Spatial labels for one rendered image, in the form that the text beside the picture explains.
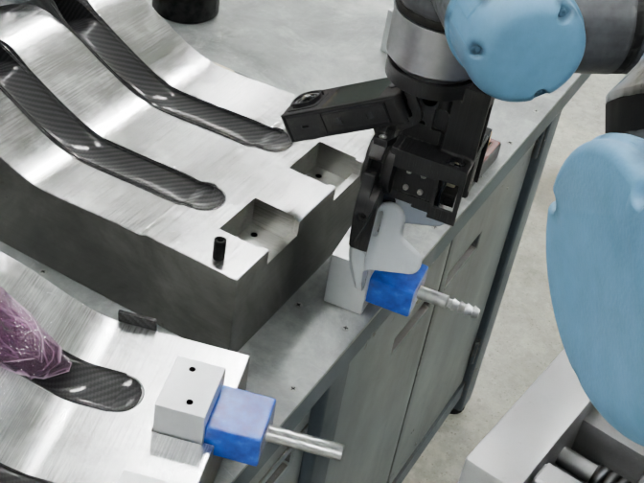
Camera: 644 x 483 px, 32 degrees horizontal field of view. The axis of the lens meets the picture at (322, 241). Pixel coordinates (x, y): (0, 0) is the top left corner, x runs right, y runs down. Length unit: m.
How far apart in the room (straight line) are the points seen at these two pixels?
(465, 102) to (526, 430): 0.29
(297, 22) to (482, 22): 0.74
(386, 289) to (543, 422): 0.33
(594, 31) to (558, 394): 0.22
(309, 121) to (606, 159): 0.52
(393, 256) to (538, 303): 1.41
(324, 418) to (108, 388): 0.41
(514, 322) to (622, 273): 1.84
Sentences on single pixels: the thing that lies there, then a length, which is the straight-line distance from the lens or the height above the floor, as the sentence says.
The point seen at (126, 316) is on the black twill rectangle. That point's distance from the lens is 0.87.
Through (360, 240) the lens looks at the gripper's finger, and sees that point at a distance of 0.91.
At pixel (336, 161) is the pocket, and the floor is 0.88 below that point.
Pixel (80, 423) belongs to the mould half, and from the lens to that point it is 0.81.
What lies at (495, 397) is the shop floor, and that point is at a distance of 2.09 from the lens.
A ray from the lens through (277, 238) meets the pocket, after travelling 0.95.
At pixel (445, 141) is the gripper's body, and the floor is 0.99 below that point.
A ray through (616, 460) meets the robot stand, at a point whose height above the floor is 0.96.
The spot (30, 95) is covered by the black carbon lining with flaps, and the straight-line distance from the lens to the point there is 1.03.
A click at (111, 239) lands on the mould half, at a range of 0.93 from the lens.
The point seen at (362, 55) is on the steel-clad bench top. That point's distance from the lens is 1.35.
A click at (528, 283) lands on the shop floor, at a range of 2.35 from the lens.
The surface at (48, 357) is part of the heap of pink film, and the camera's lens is 0.83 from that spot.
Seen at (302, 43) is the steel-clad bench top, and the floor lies 0.80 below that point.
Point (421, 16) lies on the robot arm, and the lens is 0.81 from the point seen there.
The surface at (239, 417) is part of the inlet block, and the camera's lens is 0.80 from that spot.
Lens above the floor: 1.46
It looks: 39 degrees down
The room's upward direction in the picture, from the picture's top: 10 degrees clockwise
